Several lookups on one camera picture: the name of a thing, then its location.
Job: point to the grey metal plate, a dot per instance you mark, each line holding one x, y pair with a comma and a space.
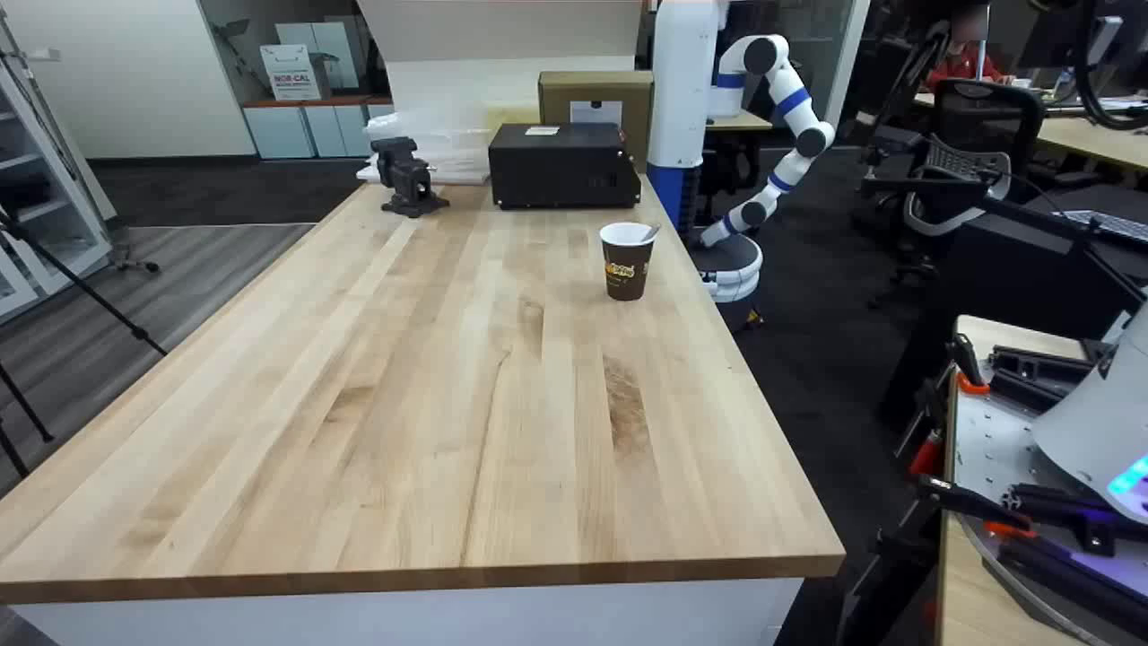
1000, 444

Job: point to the grey framed board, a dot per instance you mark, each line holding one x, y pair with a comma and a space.
328, 49

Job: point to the white stacked panel structure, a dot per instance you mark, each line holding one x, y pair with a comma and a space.
503, 72

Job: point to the black controller box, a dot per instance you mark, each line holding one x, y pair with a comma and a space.
561, 166

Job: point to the brown cardboard box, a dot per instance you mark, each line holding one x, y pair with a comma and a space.
576, 96

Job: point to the black mesh office chair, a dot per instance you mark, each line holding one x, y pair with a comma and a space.
971, 154

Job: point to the low white cabinet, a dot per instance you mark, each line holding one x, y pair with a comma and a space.
306, 131

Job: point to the white printed poster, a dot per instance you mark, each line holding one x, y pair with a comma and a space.
293, 72

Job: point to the black bench vise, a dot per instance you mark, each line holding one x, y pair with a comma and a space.
408, 182

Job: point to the black tripod thin legs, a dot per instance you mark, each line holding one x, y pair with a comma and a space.
90, 293

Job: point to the orange black bar clamp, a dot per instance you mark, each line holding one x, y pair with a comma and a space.
1016, 502

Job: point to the white metal shelf rack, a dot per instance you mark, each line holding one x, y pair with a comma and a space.
47, 201

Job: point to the grey tilted panel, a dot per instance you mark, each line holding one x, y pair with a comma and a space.
1105, 417

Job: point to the light wooden office desk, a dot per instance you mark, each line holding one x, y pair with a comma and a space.
1096, 139

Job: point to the white blue background robot arm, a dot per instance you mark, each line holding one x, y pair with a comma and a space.
782, 91

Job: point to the white column blue base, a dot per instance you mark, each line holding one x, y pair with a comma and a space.
683, 82

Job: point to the brown paper coffee cup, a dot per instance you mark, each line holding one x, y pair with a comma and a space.
625, 275

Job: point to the wooden side table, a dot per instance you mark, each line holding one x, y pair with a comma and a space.
956, 597

